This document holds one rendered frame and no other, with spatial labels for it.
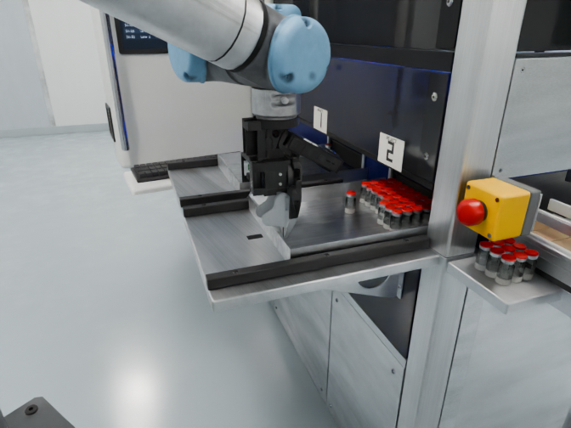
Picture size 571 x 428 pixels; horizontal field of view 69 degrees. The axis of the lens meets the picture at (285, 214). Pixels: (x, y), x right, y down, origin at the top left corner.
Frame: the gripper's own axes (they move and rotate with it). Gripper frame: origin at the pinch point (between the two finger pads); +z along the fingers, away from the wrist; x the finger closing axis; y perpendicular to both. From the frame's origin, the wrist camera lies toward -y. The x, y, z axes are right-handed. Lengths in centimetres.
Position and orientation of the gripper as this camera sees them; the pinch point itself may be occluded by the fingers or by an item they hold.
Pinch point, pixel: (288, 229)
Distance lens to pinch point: 73.2
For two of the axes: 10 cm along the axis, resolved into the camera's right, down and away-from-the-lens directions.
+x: 3.4, 3.8, -8.6
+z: 0.0, 9.1, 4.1
